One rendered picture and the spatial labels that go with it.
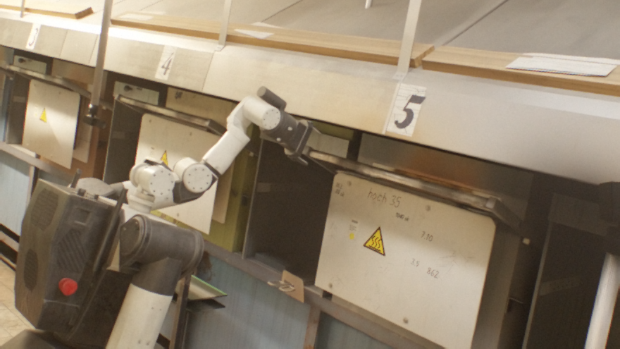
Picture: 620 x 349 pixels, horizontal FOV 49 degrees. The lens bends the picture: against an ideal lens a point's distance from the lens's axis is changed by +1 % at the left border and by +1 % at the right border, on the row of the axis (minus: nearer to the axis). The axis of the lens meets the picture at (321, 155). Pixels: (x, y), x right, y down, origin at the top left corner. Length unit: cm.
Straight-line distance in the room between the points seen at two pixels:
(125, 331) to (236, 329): 155
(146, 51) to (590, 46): 174
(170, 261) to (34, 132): 282
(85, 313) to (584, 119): 117
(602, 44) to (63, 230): 139
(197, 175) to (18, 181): 308
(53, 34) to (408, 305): 232
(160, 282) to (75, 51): 212
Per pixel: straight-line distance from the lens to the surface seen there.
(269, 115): 187
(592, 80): 167
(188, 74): 260
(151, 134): 312
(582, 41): 195
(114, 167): 371
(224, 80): 243
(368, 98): 195
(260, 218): 278
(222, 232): 289
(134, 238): 139
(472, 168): 208
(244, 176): 277
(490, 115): 172
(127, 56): 299
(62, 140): 386
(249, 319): 289
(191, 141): 286
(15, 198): 485
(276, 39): 233
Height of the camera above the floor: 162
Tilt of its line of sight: 6 degrees down
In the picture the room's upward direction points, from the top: 10 degrees clockwise
